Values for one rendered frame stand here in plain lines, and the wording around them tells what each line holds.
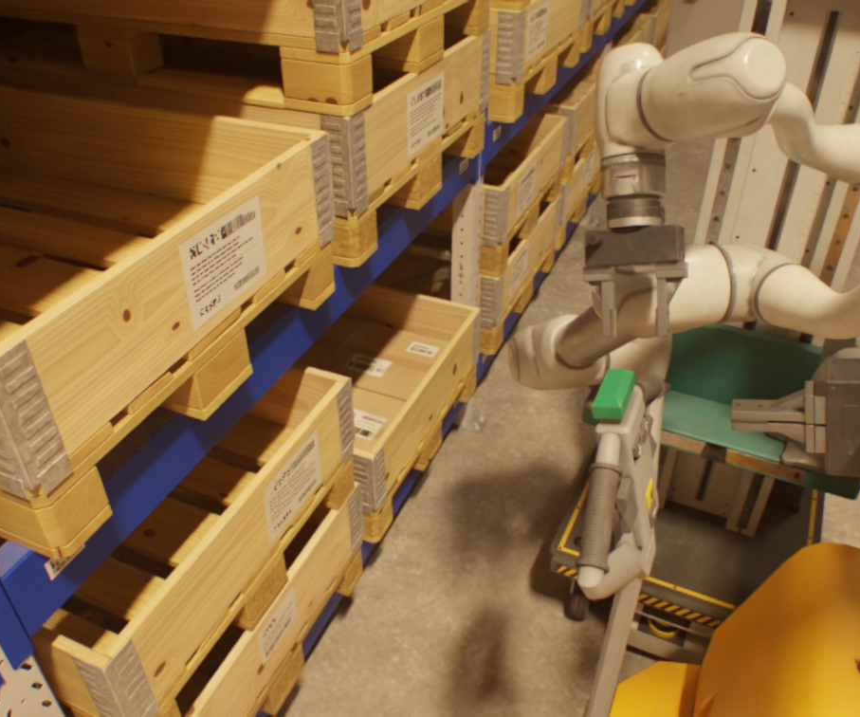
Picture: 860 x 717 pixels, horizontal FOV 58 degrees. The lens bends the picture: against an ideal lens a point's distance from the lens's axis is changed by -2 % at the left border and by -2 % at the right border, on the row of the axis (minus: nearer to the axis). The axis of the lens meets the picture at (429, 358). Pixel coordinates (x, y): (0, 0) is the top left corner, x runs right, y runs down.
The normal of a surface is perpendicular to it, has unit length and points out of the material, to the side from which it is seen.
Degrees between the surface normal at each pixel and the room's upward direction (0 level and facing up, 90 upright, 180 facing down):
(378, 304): 90
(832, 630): 14
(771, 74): 57
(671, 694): 22
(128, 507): 90
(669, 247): 62
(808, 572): 45
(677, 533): 0
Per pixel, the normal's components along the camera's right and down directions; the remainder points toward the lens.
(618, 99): -0.88, -0.04
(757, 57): 0.27, 0.04
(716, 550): 0.00, -0.81
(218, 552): 0.92, 0.23
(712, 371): -0.43, 0.53
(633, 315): -0.20, 0.66
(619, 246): -0.47, 0.06
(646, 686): -0.34, -0.84
